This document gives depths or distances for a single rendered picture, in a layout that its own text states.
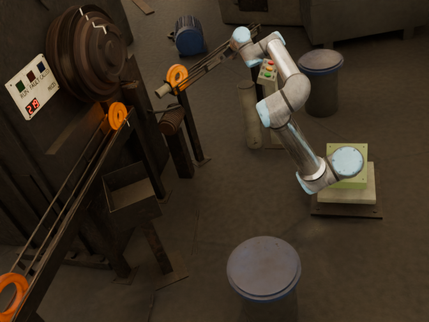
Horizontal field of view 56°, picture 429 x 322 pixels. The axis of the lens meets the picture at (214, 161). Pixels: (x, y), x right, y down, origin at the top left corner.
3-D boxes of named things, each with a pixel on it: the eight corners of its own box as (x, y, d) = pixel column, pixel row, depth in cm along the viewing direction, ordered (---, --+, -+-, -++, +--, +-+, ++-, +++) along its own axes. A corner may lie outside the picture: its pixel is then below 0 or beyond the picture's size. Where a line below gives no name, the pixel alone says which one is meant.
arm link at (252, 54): (265, 57, 216) (255, 37, 216) (247, 69, 219) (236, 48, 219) (267, 59, 225) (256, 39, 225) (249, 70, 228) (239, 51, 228)
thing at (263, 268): (234, 340, 195) (218, 292, 167) (247, 281, 217) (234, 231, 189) (302, 351, 185) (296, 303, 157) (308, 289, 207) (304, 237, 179)
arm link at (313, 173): (340, 186, 219) (290, 102, 166) (311, 201, 223) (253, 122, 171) (329, 166, 229) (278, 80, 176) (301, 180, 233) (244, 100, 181)
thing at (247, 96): (246, 149, 299) (235, 89, 266) (249, 138, 308) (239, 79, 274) (262, 149, 296) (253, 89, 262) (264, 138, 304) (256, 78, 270)
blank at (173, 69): (177, 92, 262) (180, 93, 260) (162, 81, 250) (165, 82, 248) (188, 71, 262) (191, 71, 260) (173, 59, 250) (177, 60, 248)
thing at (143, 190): (157, 299, 219) (110, 212, 173) (146, 262, 239) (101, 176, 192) (191, 283, 222) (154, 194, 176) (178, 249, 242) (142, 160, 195)
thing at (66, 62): (84, 121, 202) (40, 32, 172) (122, 71, 235) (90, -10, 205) (95, 120, 200) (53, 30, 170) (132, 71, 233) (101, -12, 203)
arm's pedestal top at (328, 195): (373, 166, 251) (373, 161, 249) (375, 204, 229) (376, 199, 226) (320, 165, 261) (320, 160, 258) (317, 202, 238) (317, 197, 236)
